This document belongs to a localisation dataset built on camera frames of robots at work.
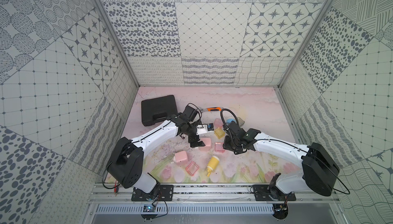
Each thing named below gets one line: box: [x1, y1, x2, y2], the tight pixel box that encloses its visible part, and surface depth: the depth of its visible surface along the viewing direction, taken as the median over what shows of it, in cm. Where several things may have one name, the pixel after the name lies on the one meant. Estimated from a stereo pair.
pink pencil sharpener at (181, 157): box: [174, 150, 189, 166], surface depth 80 cm
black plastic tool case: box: [141, 95, 178, 127], surface depth 105 cm
